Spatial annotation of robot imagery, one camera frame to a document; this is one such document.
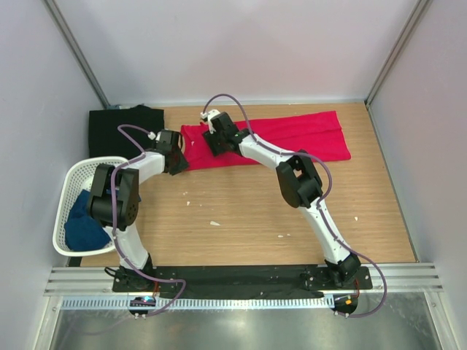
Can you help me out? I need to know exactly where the red t shirt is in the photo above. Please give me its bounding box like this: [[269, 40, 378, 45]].
[[181, 111, 351, 171]]

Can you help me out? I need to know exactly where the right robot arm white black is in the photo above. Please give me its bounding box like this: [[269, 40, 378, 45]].
[[201, 109, 361, 289]]

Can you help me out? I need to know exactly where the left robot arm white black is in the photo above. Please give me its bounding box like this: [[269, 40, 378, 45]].
[[87, 124, 188, 292]]

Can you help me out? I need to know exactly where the folded black t shirt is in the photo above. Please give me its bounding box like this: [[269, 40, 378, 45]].
[[88, 105, 164, 159]]

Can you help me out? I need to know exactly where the white plastic laundry basket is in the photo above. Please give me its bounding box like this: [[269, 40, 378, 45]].
[[52, 156, 127, 257]]

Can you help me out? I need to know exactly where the blue t shirt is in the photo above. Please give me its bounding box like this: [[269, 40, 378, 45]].
[[64, 190, 110, 252]]

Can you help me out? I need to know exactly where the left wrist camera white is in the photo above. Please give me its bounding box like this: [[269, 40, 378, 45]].
[[147, 131, 161, 142]]

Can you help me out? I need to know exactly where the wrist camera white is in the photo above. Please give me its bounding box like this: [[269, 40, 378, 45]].
[[200, 109, 220, 123], [147, 131, 161, 142]]

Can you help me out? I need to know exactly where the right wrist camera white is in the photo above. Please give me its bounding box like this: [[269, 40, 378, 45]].
[[200, 109, 220, 123]]

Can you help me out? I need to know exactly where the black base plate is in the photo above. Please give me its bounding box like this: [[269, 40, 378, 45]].
[[112, 263, 373, 297]]

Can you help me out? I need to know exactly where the left aluminium corner post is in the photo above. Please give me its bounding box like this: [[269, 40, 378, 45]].
[[42, 0, 110, 109]]

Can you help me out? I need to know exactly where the aluminium corner post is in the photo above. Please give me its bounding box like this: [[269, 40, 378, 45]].
[[365, 0, 433, 109], [42, 0, 110, 109]]

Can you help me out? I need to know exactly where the aluminium rail frame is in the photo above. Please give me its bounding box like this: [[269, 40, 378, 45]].
[[44, 262, 444, 296]]

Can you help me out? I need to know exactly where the white slotted cable duct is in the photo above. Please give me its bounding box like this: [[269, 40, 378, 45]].
[[61, 295, 334, 311]]

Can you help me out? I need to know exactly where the right aluminium corner post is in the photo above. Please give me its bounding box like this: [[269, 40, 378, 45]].
[[365, 0, 433, 109]]

